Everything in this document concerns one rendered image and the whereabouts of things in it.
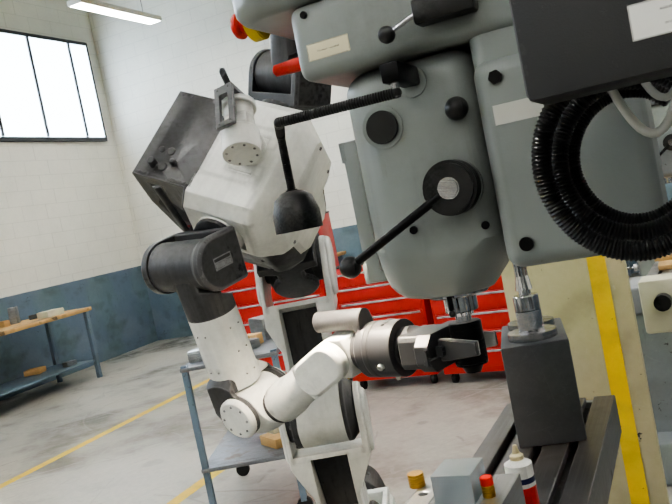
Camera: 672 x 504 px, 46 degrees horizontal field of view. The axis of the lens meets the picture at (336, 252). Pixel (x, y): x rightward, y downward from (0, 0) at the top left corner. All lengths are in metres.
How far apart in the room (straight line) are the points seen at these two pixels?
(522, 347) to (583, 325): 1.43
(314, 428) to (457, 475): 0.79
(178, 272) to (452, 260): 0.53
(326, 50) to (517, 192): 0.31
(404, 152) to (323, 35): 0.19
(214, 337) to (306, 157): 0.36
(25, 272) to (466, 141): 10.14
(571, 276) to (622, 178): 1.91
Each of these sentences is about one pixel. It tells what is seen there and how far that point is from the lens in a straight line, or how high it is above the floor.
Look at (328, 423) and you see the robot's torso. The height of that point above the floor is 1.01.
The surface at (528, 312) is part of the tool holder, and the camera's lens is 1.50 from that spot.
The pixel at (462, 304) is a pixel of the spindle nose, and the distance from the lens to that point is 1.13.
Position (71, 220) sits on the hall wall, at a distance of 11.76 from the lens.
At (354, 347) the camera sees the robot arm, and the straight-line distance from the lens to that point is 1.23.
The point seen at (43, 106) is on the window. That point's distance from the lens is 11.77.
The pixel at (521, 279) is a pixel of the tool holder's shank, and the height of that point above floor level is 1.26.
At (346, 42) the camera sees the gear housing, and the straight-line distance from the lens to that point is 1.06.
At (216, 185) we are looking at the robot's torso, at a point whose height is 1.54.
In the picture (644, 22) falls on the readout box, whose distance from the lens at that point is 0.73.
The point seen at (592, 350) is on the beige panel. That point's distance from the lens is 2.92.
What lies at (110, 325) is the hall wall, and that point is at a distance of 12.02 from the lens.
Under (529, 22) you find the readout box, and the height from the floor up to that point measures 1.58.
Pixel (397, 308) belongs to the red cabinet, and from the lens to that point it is 6.13.
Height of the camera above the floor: 1.46
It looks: 3 degrees down
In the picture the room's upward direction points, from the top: 11 degrees counter-clockwise
